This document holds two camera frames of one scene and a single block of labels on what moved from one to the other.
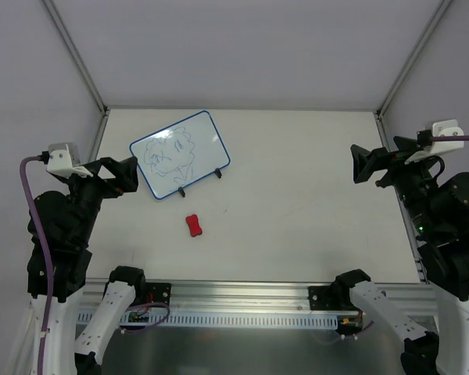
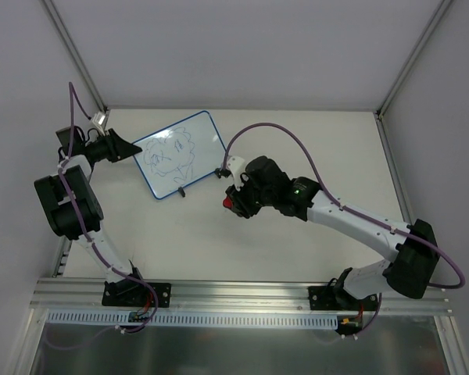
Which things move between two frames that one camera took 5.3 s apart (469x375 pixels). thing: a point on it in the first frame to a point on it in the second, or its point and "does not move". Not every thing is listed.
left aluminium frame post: [72, 48] does not move
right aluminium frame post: [438, 12] does not move
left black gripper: [102, 180] to [112, 145]
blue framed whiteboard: [180, 155] does not move
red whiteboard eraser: [193, 223] to [227, 202]
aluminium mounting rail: [420, 298] does not move
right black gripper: [385, 166] to [239, 201]
